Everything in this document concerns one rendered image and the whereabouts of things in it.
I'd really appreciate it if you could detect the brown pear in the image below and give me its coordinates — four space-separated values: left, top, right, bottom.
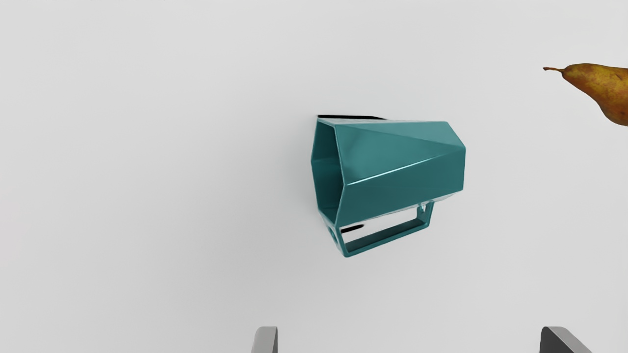
543 63 628 127

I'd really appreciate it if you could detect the teal faceted mug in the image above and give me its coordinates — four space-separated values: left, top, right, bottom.
311 118 466 258

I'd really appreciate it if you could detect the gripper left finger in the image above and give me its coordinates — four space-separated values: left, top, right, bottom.
252 327 278 353

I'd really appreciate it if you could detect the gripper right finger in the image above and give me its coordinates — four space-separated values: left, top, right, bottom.
540 326 592 353

